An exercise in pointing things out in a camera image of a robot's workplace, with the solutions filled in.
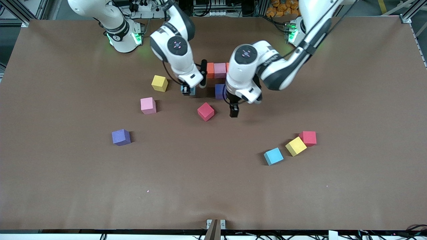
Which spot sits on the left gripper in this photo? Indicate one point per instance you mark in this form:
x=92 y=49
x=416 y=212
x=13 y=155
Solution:
x=233 y=102

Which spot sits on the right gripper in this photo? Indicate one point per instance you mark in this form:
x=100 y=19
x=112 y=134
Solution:
x=185 y=88

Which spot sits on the blue foam cube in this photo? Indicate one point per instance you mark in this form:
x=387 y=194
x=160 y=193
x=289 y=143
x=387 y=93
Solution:
x=193 y=91
x=273 y=156

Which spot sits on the purple foam cube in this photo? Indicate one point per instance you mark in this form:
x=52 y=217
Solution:
x=120 y=137
x=220 y=91

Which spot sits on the lilac foam cube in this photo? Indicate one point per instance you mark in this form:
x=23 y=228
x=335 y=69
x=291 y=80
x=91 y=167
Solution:
x=220 y=70

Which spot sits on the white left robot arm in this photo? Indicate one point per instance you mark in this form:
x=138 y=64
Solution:
x=240 y=71

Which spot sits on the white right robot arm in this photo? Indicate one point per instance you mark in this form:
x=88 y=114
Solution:
x=115 y=18

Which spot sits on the yellow foam cube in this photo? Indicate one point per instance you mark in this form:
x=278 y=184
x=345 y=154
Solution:
x=296 y=146
x=159 y=83

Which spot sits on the red foam cube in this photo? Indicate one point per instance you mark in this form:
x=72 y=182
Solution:
x=309 y=138
x=205 y=111

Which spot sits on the pink foam cube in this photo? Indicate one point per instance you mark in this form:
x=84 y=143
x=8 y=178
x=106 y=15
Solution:
x=148 y=105

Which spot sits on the white power strip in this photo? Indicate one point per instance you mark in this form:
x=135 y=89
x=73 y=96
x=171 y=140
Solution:
x=156 y=14

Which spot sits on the brown table cover sheet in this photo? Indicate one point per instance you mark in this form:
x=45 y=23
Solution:
x=213 y=186

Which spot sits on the black electronics unit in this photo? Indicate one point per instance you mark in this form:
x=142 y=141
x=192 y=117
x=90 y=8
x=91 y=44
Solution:
x=200 y=3

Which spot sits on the pile of orange objects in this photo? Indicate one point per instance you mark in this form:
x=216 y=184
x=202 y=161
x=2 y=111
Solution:
x=283 y=8

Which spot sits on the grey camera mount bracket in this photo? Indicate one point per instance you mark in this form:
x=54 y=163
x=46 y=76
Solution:
x=215 y=230

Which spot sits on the aluminium frame post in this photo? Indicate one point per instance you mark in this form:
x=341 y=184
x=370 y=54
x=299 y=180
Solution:
x=41 y=8
x=413 y=13

